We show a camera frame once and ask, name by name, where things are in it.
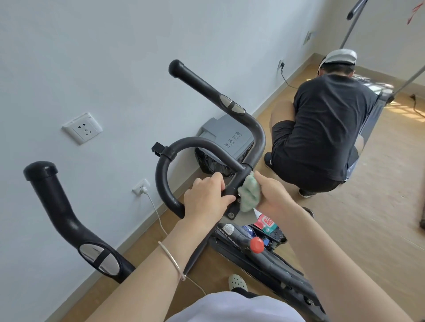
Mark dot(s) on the person's left hand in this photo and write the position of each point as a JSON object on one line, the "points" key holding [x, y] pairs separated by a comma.
{"points": [[202, 202]]}

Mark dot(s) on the person's right hand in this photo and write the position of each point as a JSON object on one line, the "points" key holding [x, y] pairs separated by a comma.
{"points": [[274, 197]]}

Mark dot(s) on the person's right thumb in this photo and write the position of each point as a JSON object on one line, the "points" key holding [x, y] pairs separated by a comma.
{"points": [[260, 179]]}

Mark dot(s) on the person's left thumb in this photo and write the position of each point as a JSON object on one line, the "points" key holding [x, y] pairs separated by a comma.
{"points": [[225, 200]]}

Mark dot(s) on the green cleaning cloth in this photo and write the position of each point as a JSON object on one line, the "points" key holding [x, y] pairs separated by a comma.
{"points": [[249, 194]]}

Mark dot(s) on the person's right forearm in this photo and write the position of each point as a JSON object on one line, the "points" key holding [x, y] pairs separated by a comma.
{"points": [[332, 268]]}

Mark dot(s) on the person's left forearm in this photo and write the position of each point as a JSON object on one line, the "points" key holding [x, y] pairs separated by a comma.
{"points": [[149, 278]]}

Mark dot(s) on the black trash bag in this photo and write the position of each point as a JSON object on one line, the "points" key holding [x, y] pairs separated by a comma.
{"points": [[212, 164]]}

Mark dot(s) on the red adjustment knob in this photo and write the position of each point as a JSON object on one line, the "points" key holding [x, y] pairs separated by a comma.
{"points": [[257, 245]]}

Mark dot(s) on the grey trash bin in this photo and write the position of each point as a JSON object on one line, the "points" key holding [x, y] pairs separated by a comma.
{"points": [[225, 132]]}

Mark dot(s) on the black shoe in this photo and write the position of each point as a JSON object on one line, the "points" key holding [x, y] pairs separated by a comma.
{"points": [[308, 212]]}

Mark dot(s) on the black storage basket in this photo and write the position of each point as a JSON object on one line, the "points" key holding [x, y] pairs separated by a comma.
{"points": [[274, 237]]}

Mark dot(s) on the green clog shoe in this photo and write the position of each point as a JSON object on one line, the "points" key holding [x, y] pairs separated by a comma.
{"points": [[237, 283]]}

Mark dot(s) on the white shirt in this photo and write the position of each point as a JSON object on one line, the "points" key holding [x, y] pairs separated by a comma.
{"points": [[232, 308]]}

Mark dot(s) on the white cap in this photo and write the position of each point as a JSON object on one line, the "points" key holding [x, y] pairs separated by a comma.
{"points": [[340, 57]]}

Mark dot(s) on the metal clothes rack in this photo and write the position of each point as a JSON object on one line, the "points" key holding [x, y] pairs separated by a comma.
{"points": [[353, 23]]}

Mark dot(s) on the red hanging decoration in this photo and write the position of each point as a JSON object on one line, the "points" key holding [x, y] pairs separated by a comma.
{"points": [[415, 11]]}

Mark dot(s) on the black exercise bike frame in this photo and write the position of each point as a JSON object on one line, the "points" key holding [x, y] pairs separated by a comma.
{"points": [[265, 265]]}

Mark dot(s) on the white wall socket with plug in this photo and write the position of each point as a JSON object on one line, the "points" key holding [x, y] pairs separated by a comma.
{"points": [[141, 187]]}

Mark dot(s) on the wall socket with black plug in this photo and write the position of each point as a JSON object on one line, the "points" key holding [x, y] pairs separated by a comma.
{"points": [[281, 65]]}

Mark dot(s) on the small wall socket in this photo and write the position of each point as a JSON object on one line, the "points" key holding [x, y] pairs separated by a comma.
{"points": [[308, 37]]}

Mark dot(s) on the large white wall socket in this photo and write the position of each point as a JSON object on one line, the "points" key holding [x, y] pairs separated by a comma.
{"points": [[82, 127]]}

